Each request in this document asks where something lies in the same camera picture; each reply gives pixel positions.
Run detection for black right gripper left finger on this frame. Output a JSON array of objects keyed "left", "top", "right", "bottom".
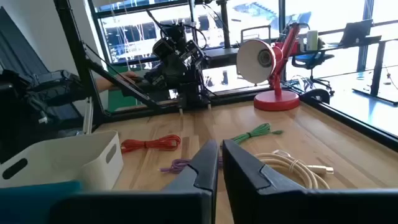
[{"left": 51, "top": 139, "right": 220, "bottom": 224}]

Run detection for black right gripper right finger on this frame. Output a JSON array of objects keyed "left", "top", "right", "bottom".
[{"left": 222, "top": 139, "right": 398, "bottom": 224}]

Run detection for purple USB cable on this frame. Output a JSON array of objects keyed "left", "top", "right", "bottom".
[{"left": 159, "top": 156, "right": 224, "bottom": 174}]

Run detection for thick cream USB cable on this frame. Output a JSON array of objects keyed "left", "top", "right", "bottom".
[{"left": 254, "top": 149, "right": 335, "bottom": 190}]

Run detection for red USB cable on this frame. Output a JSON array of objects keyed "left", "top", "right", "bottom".
[{"left": 120, "top": 134, "right": 182, "bottom": 154}]

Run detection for green USB cable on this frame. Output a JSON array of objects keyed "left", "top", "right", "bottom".
[{"left": 231, "top": 123, "right": 284, "bottom": 145}]

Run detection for green board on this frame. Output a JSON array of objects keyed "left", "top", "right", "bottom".
[{"left": 106, "top": 63, "right": 154, "bottom": 113}]

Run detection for black chair back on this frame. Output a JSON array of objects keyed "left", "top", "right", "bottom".
[{"left": 239, "top": 25, "right": 272, "bottom": 45}]

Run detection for red desk lamp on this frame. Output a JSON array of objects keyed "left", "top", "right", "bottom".
[{"left": 236, "top": 22, "right": 301, "bottom": 112}]

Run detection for blue office chair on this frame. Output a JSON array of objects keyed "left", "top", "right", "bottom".
[{"left": 291, "top": 50, "right": 336, "bottom": 96}]

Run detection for white cylindrical cup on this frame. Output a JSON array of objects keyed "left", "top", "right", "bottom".
[{"left": 306, "top": 29, "right": 320, "bottom": 52}]

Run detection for white plastic bin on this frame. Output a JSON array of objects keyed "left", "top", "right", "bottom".
[{"left": 0, "top": 130, "right": 124, "bottom": 191}]

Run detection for blue plastic bin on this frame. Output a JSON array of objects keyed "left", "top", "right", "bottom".
[{"left": 0, "top": 180, "right": 83, "bottom": 224}]

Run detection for dark grey panel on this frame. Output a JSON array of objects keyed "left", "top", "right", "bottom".
[{"left": 0, "top": 6, "right": 52, "bottom": 77}]

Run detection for black standing desk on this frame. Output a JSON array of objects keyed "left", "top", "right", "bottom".
[{"left": 292, "top": 34, "right": 398, "bottom": 107}]

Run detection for black laptop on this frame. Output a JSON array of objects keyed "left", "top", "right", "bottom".
[{"left": 338, "top": 19, "right": 374, "bottom": 47}]

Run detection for white metal post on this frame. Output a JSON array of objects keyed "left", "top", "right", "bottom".
[{"left": 82, "top": 96, "right": 95, "bottom": 136}]

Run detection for black frame clamp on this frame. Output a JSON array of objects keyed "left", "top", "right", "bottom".
[{"left": 299, "top": 88, "right": 331, "bottom": 105}]

